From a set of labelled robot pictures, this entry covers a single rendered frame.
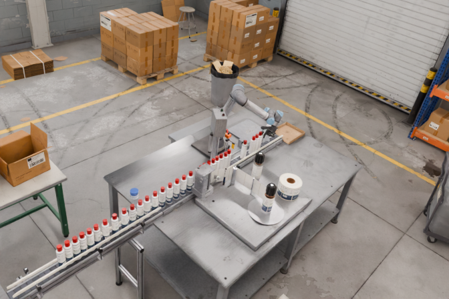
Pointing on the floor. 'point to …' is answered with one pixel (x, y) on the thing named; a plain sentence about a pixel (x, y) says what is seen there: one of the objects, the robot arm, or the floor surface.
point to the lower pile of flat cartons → (27, 64)
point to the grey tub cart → (439, 207)
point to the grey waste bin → (221, 89)
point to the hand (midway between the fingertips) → (262, 141)
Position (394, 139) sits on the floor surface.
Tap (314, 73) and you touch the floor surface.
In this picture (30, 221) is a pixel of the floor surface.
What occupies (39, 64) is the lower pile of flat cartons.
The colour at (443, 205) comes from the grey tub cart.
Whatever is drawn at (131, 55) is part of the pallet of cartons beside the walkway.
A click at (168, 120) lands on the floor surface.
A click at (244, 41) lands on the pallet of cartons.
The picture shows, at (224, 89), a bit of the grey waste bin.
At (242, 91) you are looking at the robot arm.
